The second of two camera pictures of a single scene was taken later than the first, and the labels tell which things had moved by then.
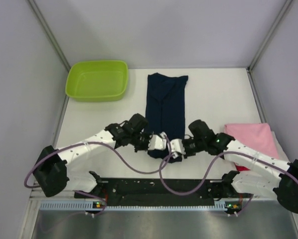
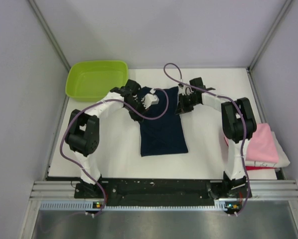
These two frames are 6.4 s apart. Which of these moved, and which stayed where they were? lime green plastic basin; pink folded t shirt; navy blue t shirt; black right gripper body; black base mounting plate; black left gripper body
Moved: black right gripper body; navy blue t shirt; black left gripper body
Stayed: black base mounting plate; pink folded t shirt; lime green plastic basin
